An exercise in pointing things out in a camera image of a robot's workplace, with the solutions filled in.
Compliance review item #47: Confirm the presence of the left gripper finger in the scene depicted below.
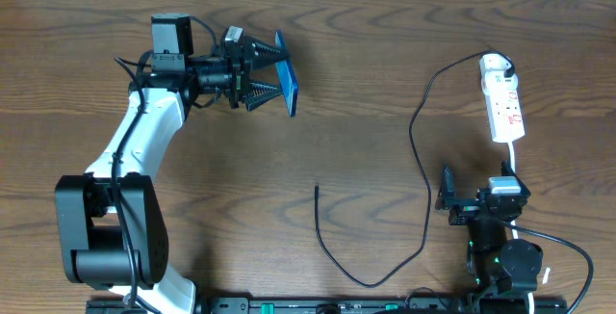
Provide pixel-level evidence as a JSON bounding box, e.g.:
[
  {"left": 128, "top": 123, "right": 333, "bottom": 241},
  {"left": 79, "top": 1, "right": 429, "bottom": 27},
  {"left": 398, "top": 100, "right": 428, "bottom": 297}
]
[
  {"left": 244, "top": 80, "right": 283, "bottom": 112},
  {"left": 244, "top": 36, "right": 290, "bottom": 69}
]

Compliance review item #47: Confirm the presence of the black USB charging cable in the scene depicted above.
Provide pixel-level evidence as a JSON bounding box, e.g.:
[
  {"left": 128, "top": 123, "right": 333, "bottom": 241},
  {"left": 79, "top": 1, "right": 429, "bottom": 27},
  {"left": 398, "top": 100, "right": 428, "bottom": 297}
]
[{"left": 313, "top": 49, "right": 516, "bottom": 289}]

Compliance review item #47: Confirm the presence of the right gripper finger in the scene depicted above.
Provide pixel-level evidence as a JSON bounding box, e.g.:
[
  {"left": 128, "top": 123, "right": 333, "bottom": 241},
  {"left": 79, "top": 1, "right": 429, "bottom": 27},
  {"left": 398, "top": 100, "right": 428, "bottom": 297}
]
[
  {"left": 500, "top": 161, "right": 517, "bottom": 177},
  {"left": 437, "top": 165, "right": 455, "bottom": 208}
]

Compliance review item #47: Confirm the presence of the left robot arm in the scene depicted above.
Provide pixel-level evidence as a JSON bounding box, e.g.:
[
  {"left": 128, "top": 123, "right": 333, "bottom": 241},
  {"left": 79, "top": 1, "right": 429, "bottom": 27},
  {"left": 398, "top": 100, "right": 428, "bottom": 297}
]
[{"left": 55, "top": 13, "right": 298, "bottom": 313}]

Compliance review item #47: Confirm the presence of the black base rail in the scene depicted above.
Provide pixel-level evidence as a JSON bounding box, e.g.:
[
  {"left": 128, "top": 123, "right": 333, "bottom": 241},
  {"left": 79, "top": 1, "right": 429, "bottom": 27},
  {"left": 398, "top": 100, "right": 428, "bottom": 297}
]
[{"left": 86, "top": 296, "right": 569, "bottom": 314}]

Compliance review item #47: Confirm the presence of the blue Galaxy smartphone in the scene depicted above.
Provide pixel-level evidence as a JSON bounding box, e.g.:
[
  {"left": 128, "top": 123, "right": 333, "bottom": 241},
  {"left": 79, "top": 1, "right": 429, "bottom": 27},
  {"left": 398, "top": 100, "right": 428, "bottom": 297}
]
[{"left": 275, "top": 57, "right": 299, "bottom": 118}]

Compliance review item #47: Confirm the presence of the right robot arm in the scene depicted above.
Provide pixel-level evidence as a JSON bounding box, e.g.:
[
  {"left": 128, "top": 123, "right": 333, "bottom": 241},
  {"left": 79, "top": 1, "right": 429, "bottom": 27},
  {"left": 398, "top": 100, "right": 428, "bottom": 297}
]
[{"left": 435, "top": 162, "right": 543, "bottom": 313}]

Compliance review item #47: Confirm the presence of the white power strip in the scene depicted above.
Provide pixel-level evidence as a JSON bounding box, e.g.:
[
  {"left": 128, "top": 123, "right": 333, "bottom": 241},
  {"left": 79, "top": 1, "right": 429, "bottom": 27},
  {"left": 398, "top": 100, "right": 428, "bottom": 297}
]
[{"left": 481, "top": 70, "right": 526, "bottom": 144}]

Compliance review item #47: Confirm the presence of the white USB charger plug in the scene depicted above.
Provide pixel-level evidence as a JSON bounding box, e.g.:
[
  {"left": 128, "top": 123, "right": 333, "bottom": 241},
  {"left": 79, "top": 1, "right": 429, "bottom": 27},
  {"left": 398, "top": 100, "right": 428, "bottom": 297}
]
[{"left": 479, "top": 52, "right": 515, "bottom": 77}]

